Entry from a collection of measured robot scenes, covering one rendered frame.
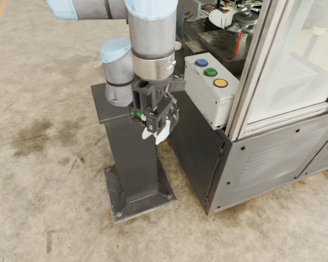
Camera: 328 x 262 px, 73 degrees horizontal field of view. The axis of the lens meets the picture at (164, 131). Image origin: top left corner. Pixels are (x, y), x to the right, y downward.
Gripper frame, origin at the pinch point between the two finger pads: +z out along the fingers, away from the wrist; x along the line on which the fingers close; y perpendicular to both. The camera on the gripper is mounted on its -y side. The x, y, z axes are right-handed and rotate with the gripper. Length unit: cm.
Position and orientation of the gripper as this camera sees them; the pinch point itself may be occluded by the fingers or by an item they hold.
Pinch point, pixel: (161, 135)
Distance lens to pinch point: 57.3
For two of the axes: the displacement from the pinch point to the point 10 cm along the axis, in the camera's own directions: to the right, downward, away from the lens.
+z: 0.0, 6.8, 7.3
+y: -4.9, 6.3, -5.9
